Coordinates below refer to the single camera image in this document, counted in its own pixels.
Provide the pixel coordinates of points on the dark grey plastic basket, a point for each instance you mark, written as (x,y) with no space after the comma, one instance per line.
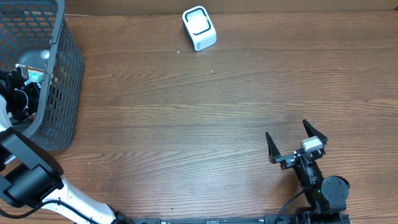
(40,25)

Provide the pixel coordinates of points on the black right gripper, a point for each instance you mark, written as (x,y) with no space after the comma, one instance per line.
(294,157)

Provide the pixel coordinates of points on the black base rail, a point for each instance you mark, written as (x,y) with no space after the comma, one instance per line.
(217,221)

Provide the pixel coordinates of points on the brown snack packet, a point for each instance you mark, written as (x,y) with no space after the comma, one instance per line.
(30,69)

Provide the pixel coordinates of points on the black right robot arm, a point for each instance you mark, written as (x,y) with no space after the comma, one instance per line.
(326,196)

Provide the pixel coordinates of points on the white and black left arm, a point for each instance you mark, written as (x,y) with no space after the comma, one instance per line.
(39,181)

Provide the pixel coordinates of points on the teal Kleenex tissue pack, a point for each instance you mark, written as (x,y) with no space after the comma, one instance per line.
(35,77)

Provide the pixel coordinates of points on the yellow oil bottle silver cap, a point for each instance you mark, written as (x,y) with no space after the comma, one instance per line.
(35,58)

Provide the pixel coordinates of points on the white barcode scanner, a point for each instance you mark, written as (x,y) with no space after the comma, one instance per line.
(199,28)

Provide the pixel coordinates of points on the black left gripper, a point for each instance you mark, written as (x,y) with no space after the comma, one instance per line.
(21,115)

